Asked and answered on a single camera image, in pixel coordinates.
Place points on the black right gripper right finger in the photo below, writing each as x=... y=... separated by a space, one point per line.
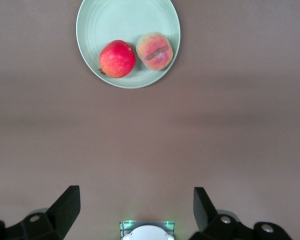
x=208 y=220

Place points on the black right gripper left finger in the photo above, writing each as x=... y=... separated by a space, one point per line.
x=61 y=212

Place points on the red pomegranate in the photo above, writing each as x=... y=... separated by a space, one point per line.
x=117 y=59

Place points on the peach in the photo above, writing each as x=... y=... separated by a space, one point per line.
x=155 y=51

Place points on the green round plate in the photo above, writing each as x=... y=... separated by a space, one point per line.
x=115 y=22

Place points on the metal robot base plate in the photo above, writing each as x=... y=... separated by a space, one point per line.
x=122 y=224

